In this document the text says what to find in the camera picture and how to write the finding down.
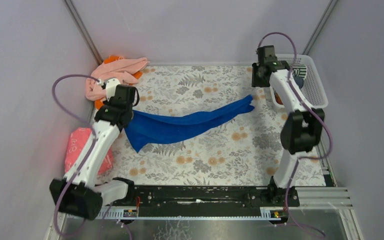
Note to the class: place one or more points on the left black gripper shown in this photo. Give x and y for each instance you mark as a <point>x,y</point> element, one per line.
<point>125,120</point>

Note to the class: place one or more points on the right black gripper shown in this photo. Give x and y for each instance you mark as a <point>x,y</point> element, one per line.
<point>258,78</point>

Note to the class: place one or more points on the brown towel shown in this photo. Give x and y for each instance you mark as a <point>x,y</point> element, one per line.
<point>278,99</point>

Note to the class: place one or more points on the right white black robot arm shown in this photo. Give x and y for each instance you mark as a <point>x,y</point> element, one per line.
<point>301,131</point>

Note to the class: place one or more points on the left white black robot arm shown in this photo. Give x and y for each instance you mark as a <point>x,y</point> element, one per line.
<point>77,193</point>

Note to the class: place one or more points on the orange towel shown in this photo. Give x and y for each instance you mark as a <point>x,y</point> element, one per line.
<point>112,59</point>

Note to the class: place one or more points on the striped lemon rolled towel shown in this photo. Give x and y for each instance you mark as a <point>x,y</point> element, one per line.
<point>300,71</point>

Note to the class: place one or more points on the dark blue rolled towel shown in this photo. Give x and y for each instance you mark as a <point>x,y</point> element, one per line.
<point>299,81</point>

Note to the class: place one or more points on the light pink towel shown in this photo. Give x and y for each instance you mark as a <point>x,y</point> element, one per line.
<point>116,74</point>

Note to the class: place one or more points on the pink patterned towel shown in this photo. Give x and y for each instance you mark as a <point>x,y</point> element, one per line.
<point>76,143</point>

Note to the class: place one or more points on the white plastic basket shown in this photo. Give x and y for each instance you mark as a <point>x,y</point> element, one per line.
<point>312,89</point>

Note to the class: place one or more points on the floral table mat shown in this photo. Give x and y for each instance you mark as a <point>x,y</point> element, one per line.
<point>245,151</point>

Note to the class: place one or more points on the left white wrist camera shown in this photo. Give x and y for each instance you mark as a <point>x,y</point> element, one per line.
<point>109,86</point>

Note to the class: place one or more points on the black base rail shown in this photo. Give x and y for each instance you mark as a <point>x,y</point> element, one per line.
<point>207,201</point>

